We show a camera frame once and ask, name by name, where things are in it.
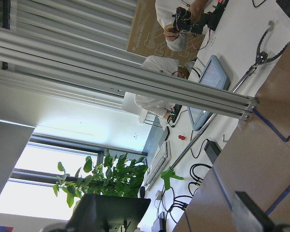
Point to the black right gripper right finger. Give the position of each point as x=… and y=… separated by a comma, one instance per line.
x=247, y=216

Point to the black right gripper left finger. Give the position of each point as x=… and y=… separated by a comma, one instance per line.
x=86, y=217

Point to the black computer monitor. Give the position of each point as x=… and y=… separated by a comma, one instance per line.
x=122, y=211

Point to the green potted plant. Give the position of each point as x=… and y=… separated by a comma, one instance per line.
x=116, y=176

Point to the black power adapter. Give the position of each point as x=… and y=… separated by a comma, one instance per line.
x=212, y=150

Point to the white keyboard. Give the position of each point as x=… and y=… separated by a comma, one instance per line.
x=159, y=161

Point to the blue teach pendant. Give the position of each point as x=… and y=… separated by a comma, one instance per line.
x=210, y=93

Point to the person in white shirt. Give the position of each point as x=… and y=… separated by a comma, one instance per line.
x=169, y=66

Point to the cardboard box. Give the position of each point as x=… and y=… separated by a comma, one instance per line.
x=146, y=36

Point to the aluminium frame post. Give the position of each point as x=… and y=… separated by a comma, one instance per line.
x=94, y=72

